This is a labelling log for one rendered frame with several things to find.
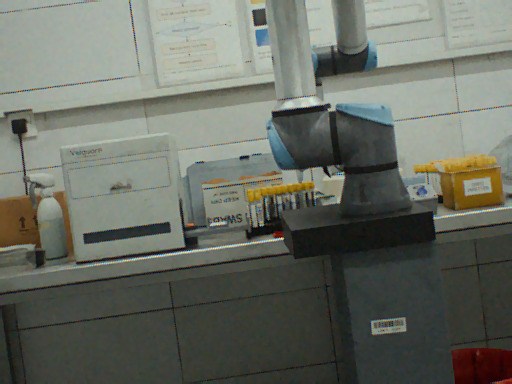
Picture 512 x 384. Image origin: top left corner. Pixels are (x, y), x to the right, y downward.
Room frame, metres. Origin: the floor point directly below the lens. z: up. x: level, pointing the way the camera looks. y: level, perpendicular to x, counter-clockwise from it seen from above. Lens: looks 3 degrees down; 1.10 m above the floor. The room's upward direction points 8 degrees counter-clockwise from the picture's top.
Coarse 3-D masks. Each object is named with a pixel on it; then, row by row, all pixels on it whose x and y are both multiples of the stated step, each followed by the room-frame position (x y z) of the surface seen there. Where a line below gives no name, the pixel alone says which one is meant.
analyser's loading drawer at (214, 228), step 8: (208, 216) 2.04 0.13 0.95; (248, 216) 2.00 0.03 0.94; (208, 224) 2.00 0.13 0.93; (216, 224) 2.00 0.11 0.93; (224, 224) 2.00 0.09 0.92; (232, 224) 2.06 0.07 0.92; (240, 224) 2.03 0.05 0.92; (248, 224) 1.99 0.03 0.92; (184, 232) 2.01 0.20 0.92; (192, 232) 1.99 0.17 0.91; (200, 232) 1.99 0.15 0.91; (208, 232) 1.99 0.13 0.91; (216, 232) 2.00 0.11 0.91
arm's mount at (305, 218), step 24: (288, 216) 1.74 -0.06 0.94; (312, 216) 1.69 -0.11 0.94; (336, 216) 1.65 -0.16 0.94; (360, 216) 1.61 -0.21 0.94; (384, 216) 1.57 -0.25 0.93; (408, 216) 1.56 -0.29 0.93; (432, 216) 1.56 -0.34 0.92; (288, 240) 1.67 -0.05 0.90; (312, 240) 1.55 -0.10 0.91; (336, 240) 1.56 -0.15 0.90; (360, 240) 1.56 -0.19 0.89; (384, 240) 1.56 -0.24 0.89; (408, 240) 1.56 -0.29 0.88
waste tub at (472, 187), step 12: (468, 168) 2.16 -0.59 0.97; (480, 168) 2.16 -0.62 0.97; (492, 168) 2.04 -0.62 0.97; (444, 180) 2.12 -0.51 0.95; (456, 180) 2.04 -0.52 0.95; (468, 180) 2.04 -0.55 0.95; (480, 180) 2.04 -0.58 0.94; (492, 180) 2.04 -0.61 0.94; (444, 192) 2.14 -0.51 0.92; (456, 192) 2.04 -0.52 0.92; (468, 192) 2.04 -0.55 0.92; (480, 192) 2.04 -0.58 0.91; (492, 192) 2.04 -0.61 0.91; (444, 204) 2.15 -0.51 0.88; (456, 204) 2.04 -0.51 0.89; (468, 204) 2.04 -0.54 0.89; (480, 204) 2.04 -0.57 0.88; (492, 204) 2.04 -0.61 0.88
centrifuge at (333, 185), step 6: (336, 174) 2.33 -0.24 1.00; (342, 174) 2.31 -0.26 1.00; (402, 174) 2.29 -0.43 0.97; (324, 180) 2.32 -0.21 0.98; (330, 180) 2.30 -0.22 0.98; (336, 180) 2.28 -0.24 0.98; (342, 180) 2.28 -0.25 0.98; (324, 186) 2.32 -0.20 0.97; (330, 186) 2.30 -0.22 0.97; (336, 186) 2.28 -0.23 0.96; (342, 186) 2.28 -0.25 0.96; (324, 192) 2.33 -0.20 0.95; (330, 192) 2.30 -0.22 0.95; (336, 192) 2.29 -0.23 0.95; (336, 198) 2.29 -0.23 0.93
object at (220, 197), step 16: (240, 176) 2.56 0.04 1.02; (256, 176) 2.56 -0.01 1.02; (272, 176) 2.28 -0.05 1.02; (208, 192) 2.27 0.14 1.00; (224, 192) 2.28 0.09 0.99; (240, 192) 2.28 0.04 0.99; (208, 208) 2.27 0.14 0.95; (224, 208) 2.27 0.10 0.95; (240, 208) 2.28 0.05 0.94; (256, 208) 2.28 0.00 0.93
